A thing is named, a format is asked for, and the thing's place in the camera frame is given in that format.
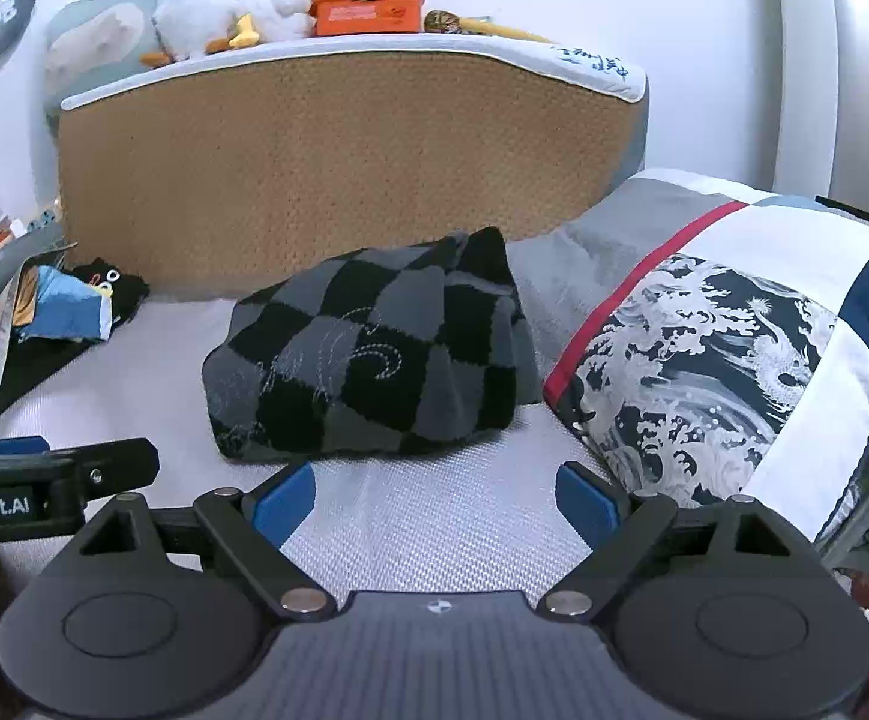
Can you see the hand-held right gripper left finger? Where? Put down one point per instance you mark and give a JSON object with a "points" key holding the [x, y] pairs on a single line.
{"points": [[284, 504]]}

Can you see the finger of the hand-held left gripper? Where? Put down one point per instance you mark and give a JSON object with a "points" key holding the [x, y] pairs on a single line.
{"points": [[123, 465]]}

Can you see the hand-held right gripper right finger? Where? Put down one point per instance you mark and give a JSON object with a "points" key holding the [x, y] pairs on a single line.
{"points": [[586, 501]]}

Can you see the black grey checkered sweater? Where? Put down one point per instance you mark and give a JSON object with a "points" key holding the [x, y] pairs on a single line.
{"points": [[367, 360]]}

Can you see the black cloth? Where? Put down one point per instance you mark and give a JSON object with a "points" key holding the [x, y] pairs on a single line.
{"points": [[29, 375]]}

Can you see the blue folded cloth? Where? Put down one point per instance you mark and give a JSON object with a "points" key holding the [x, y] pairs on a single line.
{"points": [[67, 307]]}

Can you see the black plush toy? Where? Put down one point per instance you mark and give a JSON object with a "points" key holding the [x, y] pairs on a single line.
{"points": [[125, 292]]}

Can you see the mustard cloth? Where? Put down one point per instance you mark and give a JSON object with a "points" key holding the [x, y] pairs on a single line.
{"points": [[26, 300]]}

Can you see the teal shark plush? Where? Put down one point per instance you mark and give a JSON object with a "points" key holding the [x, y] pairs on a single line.
{"points": [[89, 37]]}

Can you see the white plush duck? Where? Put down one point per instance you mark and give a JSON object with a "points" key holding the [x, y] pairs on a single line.
{"points": [[202, 15]]}

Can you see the yellow stick toy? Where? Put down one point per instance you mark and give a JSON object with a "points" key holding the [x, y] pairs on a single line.
{"points": [[494, 28]]}

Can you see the orange first aid box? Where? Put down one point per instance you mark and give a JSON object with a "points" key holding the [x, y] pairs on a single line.
{"points": [[367, 7]]}

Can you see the white door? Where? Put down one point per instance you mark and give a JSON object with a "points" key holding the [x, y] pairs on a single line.
{"points": [[854, 52]]}

